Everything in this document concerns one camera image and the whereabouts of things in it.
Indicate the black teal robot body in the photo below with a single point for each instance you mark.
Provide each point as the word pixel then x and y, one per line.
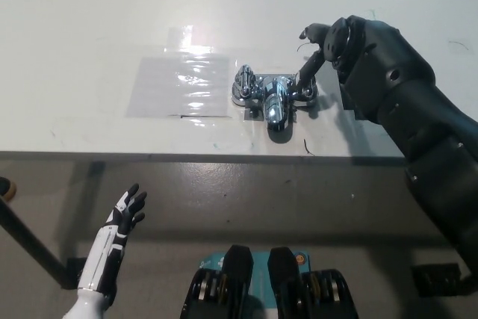
pixel 239 281

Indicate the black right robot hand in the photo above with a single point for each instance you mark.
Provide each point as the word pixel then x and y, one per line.
pixel 373 57

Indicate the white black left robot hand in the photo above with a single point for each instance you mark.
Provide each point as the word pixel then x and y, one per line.
pixel 108 244

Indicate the black table foot plate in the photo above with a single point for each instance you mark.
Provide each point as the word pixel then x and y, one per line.
pixel 435 279

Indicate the gray tape piece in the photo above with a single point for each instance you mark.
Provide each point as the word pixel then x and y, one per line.
pixel 250 114

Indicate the black table leg bar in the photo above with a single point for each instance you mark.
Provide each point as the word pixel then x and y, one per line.
pixel 33 240

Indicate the black shoe tan sole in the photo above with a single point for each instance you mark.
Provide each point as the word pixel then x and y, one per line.
pixel 6 188

